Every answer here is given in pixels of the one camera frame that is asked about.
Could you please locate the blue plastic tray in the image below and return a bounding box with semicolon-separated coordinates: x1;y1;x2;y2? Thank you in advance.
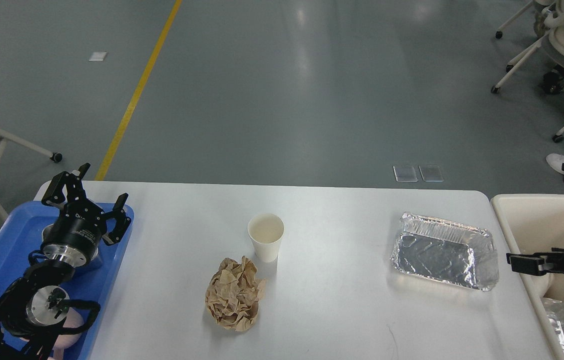
0;202;133;360

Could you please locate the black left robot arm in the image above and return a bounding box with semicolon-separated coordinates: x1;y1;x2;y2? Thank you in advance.
0;162;132;360

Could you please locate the crumpled brown paper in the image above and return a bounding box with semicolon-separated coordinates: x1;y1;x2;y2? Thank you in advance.
205;256;267;333

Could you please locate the pink mug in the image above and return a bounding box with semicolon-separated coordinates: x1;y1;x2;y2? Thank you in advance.
22;310;85;360

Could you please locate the white paper cup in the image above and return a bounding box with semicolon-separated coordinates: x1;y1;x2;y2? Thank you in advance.
247;213;285;263

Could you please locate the aluminium foil tray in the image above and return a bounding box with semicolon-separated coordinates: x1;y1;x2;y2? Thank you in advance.
391;212;499;292

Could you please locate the floor outlet cover left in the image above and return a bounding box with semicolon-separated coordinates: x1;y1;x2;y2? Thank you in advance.
392;165;418;183

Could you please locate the white cup in bin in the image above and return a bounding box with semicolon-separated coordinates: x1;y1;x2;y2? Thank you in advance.
526;273;554;297

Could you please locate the floor outlet cover right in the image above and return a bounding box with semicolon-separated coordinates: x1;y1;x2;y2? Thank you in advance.
418;164;444;183

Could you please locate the stainless steel rectangular container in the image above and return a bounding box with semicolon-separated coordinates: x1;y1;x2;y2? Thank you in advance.
41;224;104;277

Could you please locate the beige plastic bin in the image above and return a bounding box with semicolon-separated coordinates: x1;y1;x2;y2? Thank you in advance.
491;194;564;360

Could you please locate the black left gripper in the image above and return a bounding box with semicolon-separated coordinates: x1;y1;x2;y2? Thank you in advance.
42;162;132;263

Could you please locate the floor outlet cover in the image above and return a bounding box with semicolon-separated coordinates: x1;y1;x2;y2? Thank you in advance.
418;164;444;183
392;165;418;183

